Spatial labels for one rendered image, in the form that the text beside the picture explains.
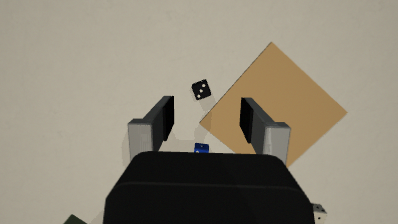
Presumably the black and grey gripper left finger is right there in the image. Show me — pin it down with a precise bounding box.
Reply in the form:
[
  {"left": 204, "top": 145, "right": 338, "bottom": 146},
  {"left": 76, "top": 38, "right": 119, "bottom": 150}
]
[{"left": 127, "top": 96, "right": 174, "bottom": 162}]

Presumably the white die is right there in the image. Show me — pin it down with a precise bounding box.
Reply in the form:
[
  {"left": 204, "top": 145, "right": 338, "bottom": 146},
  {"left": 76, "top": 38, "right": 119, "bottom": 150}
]
[{"left": 311, "top": 203, "right": 327, "bottom": 224}]

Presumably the blue die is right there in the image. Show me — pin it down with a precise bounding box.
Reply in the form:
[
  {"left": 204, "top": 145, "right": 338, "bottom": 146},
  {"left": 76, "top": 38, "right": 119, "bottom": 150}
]
[{"left": 194, "top": 143, "right": 209, "bottom": 153}]

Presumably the tan flat mat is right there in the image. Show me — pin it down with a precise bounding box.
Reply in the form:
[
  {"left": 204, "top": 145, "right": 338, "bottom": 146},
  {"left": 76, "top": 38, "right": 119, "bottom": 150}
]
[{"left": 199, "top": 42, "right": 348, "bottom": 168}]

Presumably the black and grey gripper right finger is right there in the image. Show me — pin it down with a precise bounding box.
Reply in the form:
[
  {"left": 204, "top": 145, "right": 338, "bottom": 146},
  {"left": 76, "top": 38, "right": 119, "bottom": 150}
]
[{"left": 239, "top": 97, "right": 291, "bottom": 166}]

